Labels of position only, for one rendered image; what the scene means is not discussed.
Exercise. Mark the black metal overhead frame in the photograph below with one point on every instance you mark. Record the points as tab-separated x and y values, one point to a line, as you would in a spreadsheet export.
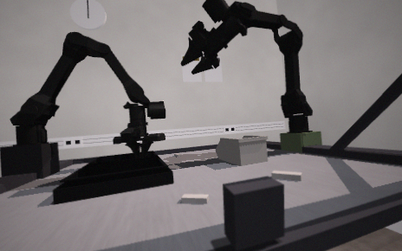
371	114

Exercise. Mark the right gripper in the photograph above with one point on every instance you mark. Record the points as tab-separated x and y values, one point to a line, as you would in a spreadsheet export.
215	42

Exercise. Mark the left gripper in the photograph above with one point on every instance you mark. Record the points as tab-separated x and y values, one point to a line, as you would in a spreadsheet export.
145	145

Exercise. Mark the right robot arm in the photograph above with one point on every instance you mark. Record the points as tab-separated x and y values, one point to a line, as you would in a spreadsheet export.
294	100

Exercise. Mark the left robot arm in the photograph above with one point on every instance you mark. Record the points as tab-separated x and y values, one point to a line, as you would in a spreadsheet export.
76	48

